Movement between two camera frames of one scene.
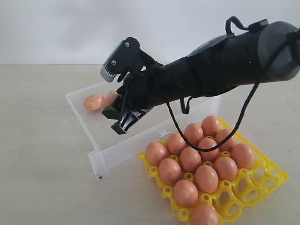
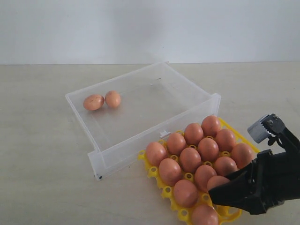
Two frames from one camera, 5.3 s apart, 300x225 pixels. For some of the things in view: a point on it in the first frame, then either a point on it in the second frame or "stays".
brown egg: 175,143 stays
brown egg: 204,214 stays
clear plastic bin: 109,150 stays
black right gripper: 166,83 to 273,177
